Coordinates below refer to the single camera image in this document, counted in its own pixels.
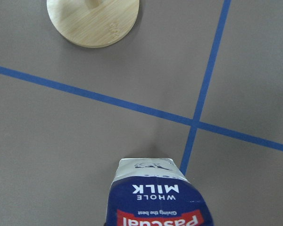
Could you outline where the blue white milk carton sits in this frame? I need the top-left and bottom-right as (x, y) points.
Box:
(106, 158), (214, 226)

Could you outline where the wooden cup tree stand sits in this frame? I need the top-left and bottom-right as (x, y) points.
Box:
(47, 0), (140, 48)

